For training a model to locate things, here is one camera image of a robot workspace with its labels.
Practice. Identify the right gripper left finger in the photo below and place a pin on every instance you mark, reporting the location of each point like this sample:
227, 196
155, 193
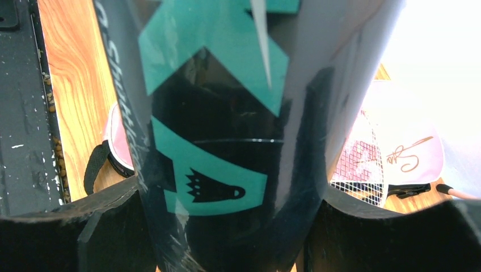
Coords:
105, 231

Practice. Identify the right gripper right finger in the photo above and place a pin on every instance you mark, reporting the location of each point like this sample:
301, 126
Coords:
351, 235

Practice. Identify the black shuttlecock tube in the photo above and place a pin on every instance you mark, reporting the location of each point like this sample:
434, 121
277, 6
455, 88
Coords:
235, 112

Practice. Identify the pink racket on bag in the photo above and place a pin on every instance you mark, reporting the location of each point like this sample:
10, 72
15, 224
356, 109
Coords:
394, 156

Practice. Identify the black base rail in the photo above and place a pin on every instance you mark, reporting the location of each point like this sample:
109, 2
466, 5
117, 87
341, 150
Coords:
30, 171

